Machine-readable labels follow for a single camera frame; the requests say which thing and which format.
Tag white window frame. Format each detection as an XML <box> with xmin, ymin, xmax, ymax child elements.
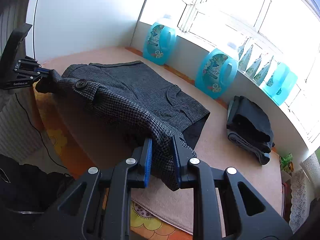
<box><xmin>141</xmin><ymin>0</ymin><xmax>319</xmax><ymax>144</ymax></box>

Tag grey folded pants bottom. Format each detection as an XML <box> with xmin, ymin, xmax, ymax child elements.
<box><xmin>227</xmin><ymin>100</ymin><xmax>271</xmax><ymax>165</ymax></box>

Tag blue detergent jug far left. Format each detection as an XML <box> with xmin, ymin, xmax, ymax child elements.
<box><xmin>143</xmin><ymin>18</ymin><xmax>177</xmax><ymax>65</ymax></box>

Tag white lace cloth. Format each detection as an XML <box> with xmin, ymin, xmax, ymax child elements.
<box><xmin>289</xmin><ymin>153</ymin><xmax>319</xmax><ymax>233</ymax></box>

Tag blue detergent jug near stack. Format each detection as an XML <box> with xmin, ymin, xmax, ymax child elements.
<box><xmin>195</xmin><ymin>43</ymin><xmax>239</xmax><ymax>99</ymax></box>

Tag grey houndstooth pants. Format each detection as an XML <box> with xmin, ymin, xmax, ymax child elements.
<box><xmin>36</xmin><ymin>61</ymin><xmax>210</xmax><ymax>191</ymax></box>

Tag pink towel mat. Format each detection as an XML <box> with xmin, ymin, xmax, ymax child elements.
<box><xmin>41</xmin><ymin>45</ymin><xmax>284</xmax><ymax>235</ymax></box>

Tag black cable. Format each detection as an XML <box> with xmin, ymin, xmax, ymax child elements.
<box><xmin>15</xmin><ymin>92</ymin><xmax>68</xmax><ymax>170</ymax></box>

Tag black folded pants on stack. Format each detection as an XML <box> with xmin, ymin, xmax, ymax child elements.
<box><xmin>227</xmin><ymin>96</ymin><xmax>274</xmax><ymax>153</ymax></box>

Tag box with green packet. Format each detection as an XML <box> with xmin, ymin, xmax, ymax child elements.
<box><xmin>279</xmin><ymin>153</ymin><xmax>294</xmax><ymax>174</ymax></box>

